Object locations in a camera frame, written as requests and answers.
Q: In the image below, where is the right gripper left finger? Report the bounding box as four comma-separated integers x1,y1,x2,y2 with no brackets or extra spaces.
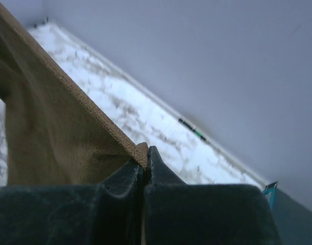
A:
0,160,143,244

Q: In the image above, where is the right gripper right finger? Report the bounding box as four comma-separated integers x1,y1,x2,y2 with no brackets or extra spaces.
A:
144,146,281,245

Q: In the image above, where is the brown cloth napkin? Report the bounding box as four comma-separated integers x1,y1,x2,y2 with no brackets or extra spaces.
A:
0,3,148,185

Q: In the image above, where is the green black marker pen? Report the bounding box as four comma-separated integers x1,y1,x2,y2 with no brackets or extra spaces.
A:
178,118,207,142

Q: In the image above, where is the dark teal flat box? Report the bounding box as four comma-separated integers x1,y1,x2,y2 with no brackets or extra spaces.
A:
263,182,312,245

